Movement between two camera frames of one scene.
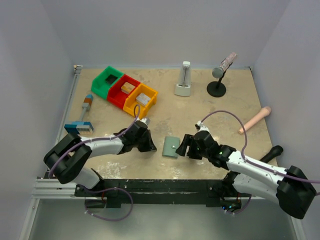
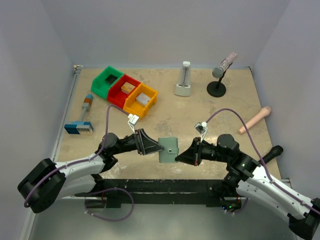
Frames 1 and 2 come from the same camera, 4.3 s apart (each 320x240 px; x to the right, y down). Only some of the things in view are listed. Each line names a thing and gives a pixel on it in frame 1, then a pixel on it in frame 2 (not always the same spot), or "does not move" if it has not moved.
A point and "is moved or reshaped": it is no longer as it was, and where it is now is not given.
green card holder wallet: (171, 144) is moved or reshaped
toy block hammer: (80, 127) does not move
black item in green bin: (110, 79) does not move
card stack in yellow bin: (142, 99) does not move
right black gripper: (191, 147) → (196, 151)
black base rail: (117, 192) does not move
